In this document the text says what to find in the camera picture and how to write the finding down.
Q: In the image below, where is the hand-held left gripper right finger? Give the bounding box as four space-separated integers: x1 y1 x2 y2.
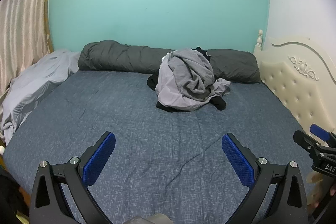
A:
221 133 308 224

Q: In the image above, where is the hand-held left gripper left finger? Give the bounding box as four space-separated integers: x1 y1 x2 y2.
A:
29 132 116 224

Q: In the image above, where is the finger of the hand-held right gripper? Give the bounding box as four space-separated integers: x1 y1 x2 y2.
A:
310 124 336 147
293 130 322 159

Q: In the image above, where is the grey sweater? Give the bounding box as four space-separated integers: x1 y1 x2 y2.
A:
168 48 216 102

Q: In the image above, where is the bed with blue sheet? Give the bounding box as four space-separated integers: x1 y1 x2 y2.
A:
3 70 315 224

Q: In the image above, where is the cream tufted headboard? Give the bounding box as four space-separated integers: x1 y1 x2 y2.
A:
253 29 336 135

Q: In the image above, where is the black garment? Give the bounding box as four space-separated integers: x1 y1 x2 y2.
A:
147 47 227 113

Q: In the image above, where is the lilac garment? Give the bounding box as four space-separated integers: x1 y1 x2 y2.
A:
155 52 231 111

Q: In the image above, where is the pale grey crumpled sheet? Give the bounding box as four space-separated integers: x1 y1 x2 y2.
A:
0 49 81 139

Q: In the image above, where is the striped beige curtain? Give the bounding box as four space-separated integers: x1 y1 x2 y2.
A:
0 0 62 98

